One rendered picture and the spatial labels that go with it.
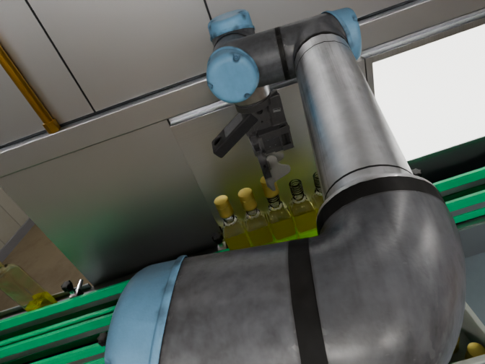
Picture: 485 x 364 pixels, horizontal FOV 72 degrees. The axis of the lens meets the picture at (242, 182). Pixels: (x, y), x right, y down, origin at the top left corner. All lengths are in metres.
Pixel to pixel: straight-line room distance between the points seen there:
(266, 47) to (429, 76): 0.54
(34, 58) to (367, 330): 0.79
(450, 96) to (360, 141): 0.72
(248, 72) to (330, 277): 0.34
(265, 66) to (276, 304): 0.37
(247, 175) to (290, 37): 0.47
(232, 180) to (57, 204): 0.47
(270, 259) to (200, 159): 0.65
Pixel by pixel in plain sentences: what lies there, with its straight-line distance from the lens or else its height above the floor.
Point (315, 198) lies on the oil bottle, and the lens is 0.81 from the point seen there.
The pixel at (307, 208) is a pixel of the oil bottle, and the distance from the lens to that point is 0.80.
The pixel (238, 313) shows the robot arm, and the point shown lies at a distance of 0.20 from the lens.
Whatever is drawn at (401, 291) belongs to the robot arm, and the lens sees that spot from 0.21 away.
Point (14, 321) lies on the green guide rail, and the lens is 1.23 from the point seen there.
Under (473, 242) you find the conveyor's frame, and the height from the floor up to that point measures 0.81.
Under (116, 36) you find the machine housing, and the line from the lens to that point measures 0.79.
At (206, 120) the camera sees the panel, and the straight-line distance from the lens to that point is 0.80.
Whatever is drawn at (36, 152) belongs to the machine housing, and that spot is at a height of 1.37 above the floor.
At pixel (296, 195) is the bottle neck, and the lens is 0.79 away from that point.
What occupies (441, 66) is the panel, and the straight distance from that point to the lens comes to 0.96.
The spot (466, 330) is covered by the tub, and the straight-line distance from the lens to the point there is 0.97.
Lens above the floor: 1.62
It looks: 35 degrees down
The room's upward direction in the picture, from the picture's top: 21 degrees counter-clockwise
